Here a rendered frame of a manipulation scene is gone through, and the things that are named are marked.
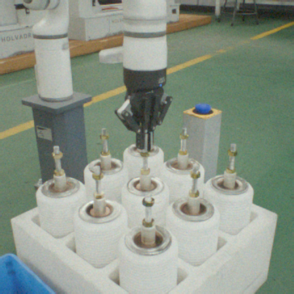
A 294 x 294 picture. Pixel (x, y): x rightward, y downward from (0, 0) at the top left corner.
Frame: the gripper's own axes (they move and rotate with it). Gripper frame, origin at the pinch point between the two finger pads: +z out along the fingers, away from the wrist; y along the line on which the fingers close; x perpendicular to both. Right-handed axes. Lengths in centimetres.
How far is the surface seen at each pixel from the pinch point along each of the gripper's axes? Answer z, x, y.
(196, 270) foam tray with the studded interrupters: 17.0, -17.3, -5.1
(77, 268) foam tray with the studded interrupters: 17.0, -2.5, -18.9
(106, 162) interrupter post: 8.3, 10.9, -0.6
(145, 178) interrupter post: 7.6, -0.9, -0.8
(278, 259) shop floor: 35.0, -17.9, 28.1
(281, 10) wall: 28, 216, 482
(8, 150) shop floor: 35, 86, 12
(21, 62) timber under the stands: 31, 199, 83
